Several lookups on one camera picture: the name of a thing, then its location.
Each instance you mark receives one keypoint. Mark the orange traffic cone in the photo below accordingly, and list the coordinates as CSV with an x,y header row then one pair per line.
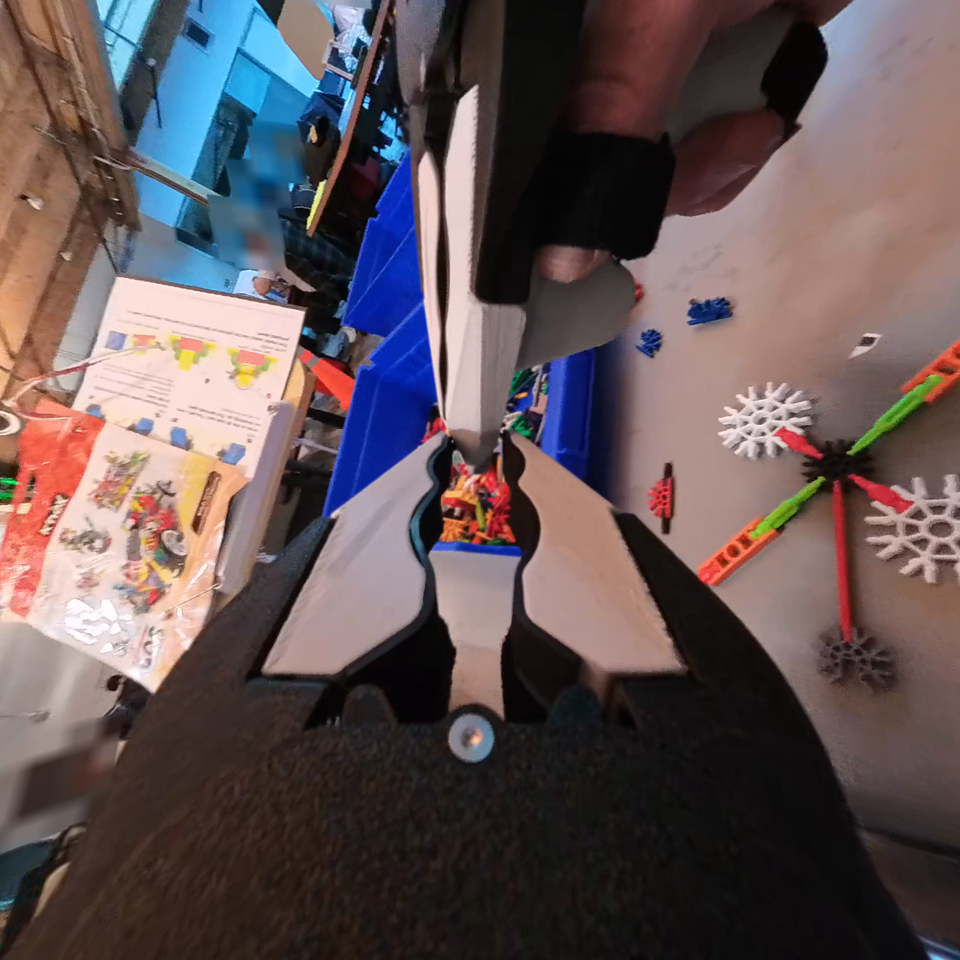
x,y
330,379

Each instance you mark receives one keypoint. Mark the small white paper scrap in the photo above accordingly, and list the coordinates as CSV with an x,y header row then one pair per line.
x,y
865,346

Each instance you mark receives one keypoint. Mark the person's right hand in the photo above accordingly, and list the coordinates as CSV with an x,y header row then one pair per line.
x,y
637,75

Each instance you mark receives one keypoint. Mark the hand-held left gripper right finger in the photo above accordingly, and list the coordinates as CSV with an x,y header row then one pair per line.
x,y
600,592

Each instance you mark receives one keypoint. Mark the empty blue divided bin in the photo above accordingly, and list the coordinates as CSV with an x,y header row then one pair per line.
x,y
390,255

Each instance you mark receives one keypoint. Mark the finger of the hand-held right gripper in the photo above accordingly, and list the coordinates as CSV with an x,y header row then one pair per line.
x,y
433,262
480,360

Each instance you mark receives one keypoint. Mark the toy rod and connector assembly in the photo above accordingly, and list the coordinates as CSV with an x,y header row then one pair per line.
x,y
832,461

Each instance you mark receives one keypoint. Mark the long wooden workbench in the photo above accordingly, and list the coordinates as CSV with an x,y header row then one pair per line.
x,y
352,112

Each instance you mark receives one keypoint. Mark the red connector with black rod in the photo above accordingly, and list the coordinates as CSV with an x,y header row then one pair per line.
x,y
661,495

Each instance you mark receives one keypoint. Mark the blue toy connector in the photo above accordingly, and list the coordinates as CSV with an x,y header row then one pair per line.
x,y
649,343
709,312

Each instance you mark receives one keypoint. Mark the pile of colourful toy pieces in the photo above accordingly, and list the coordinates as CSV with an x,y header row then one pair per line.
x,y
480,517

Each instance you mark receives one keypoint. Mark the white instruction sheet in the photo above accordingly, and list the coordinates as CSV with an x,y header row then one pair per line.
x,y
187,330

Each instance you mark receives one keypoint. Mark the blue plastic bin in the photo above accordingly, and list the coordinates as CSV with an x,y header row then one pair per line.
x,y
375,420

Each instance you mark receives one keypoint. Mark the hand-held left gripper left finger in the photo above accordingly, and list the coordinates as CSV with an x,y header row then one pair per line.
x,y
345,600

